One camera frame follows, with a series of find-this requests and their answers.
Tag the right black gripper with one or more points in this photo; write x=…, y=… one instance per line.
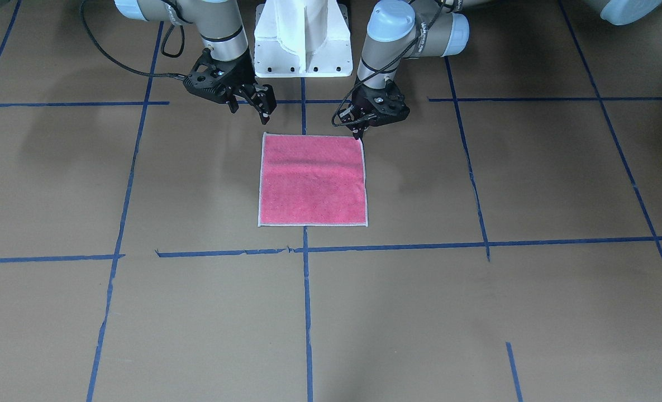
x=241, y=72

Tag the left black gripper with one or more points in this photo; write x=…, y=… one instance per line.
x=366, y=95

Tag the pink towel with white edge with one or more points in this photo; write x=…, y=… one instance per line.
x=309, y=180

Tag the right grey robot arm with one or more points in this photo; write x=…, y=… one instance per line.
x=219, y=24

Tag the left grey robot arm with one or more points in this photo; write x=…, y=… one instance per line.
x=399, y=30

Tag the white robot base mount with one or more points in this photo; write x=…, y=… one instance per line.
x=302, y=39

